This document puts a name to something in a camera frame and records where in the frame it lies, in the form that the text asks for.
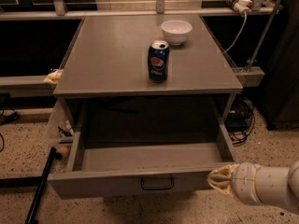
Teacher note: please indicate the beige padded gripper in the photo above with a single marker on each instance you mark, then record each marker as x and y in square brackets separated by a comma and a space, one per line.
[244, 180]

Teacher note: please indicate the grey top drawer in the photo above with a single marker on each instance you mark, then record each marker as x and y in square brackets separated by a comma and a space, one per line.
[102, 169]

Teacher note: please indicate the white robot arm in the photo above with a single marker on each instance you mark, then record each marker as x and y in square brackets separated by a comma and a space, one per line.
[255, 184]

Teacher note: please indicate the blue Pepsi can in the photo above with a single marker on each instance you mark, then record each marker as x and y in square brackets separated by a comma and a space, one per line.
[158, 55]

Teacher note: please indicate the grey cabinet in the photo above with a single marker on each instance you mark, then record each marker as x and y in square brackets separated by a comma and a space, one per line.
[153, 119]

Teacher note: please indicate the white bowl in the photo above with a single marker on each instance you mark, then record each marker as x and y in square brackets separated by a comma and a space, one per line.
[176, 32]

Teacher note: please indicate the clear plastic bag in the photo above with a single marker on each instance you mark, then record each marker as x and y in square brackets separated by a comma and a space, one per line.
[60, 130]

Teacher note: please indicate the black pole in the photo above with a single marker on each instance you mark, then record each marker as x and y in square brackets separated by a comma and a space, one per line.
[31, 216]

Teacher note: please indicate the white power strip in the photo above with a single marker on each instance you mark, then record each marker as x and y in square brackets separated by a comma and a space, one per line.
[239, 6]

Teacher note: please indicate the yellow crumpled wrapper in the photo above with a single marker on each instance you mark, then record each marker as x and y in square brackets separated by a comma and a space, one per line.
[53, 78]

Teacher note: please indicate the black drawer handle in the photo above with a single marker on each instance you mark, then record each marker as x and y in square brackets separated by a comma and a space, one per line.
[152, 184]

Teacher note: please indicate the grey metal rail frame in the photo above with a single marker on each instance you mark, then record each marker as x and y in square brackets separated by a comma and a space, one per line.
[28, 84]

